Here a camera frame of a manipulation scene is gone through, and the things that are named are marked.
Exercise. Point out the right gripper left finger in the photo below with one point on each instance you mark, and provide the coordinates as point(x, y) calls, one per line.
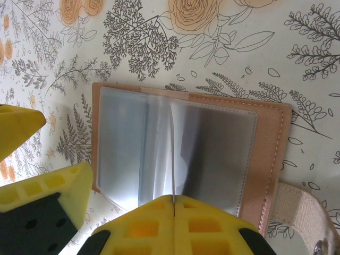
point(143, 231)

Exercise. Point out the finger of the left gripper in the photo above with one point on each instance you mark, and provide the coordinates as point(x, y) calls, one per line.
point(18, 127)
point(40, 212)

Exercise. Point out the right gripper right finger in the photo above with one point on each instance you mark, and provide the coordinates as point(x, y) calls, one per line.
point(207, 231)

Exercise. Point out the floral patterned table cover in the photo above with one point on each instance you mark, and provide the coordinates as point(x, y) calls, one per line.
point(239, 40)

